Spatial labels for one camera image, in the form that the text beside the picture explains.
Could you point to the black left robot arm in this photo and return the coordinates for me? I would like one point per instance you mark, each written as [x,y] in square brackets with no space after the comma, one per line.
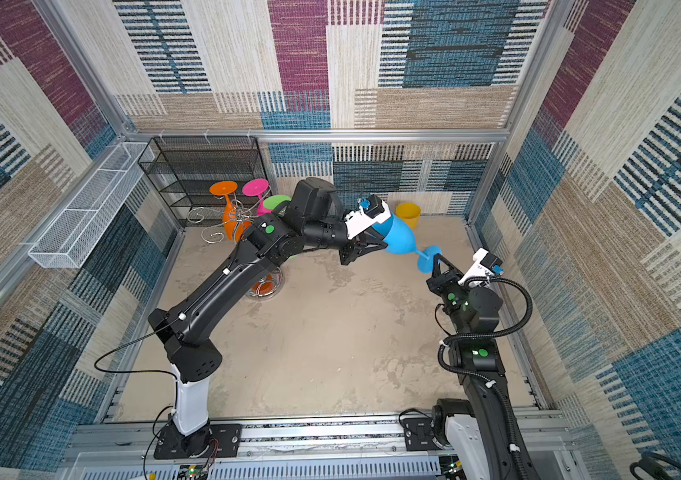
[313,219]

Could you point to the pink plastic wine glass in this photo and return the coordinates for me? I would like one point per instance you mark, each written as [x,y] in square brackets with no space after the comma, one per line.
[257,188]

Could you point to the aluminium front rail frame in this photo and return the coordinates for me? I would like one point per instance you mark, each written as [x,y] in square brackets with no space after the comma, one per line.
[330,447]

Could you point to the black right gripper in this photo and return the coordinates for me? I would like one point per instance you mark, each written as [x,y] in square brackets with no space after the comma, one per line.
[439,281]

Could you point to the yellow plastic wine glass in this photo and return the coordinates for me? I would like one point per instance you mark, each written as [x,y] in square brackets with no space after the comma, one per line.
[410,213]

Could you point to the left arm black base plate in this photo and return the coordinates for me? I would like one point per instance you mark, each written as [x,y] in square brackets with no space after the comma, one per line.
[212,440]

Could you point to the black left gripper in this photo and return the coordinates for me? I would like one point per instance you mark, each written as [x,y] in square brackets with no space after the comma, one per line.
[357,248]

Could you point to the green plastic wine glass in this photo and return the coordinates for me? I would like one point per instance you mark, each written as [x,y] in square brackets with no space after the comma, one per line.
[274,201]

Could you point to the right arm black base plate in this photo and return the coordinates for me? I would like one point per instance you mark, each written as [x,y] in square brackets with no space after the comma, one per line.
[424,434]

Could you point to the white wire mesh basket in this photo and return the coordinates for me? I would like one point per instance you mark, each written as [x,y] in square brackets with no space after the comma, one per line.
[69,240]

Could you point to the blue plastic wine glass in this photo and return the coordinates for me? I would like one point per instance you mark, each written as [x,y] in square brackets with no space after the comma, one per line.
[401,240]

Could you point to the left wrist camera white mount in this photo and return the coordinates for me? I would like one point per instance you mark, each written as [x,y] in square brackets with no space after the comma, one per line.
[370,211]

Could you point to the black wire shelf rack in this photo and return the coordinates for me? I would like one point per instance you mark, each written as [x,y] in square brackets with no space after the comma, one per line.
[183,169]

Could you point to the orange plastic wine glass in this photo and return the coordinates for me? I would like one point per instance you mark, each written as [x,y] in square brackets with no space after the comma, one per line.
[229,210]

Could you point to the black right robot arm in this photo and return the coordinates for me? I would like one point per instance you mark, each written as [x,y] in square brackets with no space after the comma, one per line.
[483,430]

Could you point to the chrome wire wine glass rack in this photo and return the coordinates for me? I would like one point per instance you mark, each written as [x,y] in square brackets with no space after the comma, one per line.
[218,226]

